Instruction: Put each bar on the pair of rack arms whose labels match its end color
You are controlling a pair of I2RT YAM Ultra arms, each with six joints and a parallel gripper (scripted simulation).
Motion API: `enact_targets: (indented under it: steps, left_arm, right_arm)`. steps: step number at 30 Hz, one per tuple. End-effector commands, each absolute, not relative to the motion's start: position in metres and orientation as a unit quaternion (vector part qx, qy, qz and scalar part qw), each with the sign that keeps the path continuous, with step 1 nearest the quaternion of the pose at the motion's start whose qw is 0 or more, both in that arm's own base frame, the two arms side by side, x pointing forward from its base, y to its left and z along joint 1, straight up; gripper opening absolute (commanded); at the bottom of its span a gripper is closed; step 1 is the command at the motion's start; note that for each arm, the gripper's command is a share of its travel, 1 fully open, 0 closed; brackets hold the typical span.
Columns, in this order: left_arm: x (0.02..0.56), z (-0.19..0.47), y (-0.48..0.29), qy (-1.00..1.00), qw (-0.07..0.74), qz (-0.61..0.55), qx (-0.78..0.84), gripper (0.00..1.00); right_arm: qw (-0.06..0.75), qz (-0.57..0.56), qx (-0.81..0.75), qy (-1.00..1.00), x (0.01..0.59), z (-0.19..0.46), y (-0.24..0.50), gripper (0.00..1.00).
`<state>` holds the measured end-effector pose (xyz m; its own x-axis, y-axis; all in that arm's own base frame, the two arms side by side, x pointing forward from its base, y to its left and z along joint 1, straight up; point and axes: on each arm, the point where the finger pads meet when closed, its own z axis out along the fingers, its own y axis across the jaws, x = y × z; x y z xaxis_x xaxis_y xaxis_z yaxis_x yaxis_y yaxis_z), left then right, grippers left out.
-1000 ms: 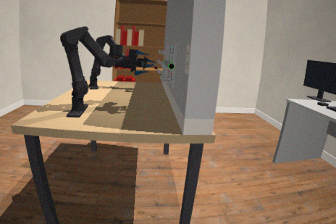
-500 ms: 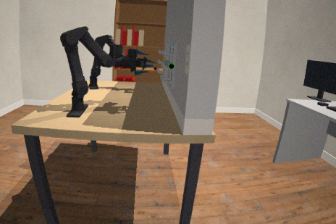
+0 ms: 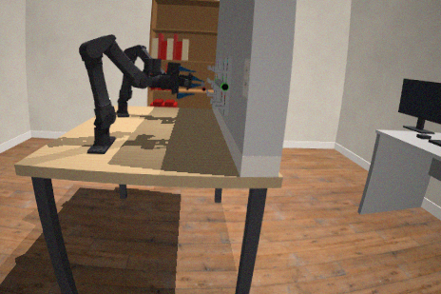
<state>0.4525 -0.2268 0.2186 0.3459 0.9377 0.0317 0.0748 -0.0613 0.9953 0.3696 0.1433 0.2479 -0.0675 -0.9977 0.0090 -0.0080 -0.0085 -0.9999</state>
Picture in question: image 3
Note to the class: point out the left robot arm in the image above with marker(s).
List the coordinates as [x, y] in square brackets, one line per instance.
[126, 92]

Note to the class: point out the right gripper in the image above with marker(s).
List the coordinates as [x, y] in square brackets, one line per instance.
[169, 81]

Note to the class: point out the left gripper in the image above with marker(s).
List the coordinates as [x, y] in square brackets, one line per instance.
[190, 81]

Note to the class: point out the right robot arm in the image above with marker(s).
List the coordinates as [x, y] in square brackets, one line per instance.
[104, 110]

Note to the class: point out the grey metal bar with green ends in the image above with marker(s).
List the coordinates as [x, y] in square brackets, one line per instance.
[221, 84]

